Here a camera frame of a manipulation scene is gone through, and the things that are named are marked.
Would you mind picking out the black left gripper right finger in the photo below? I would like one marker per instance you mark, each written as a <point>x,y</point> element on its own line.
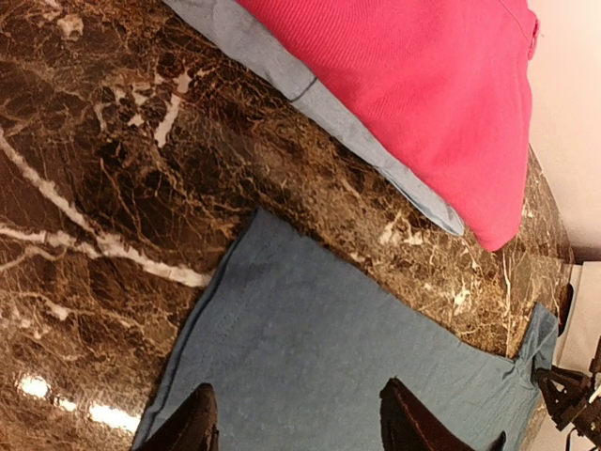
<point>406,424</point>

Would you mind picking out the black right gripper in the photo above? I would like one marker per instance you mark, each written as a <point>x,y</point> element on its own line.
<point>571,397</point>

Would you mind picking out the white plastic laundry bin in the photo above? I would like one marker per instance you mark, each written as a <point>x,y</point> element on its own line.
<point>578,341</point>

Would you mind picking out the pink trousers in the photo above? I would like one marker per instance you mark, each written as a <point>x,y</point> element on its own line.
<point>442,85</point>

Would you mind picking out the dark blue garment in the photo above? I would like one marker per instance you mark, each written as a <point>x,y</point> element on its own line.
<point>297,344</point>

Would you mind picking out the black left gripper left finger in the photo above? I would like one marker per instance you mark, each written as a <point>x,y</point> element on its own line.
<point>192,427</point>

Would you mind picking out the folded light blue shirt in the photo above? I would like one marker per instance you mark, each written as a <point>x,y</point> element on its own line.
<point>243,38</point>

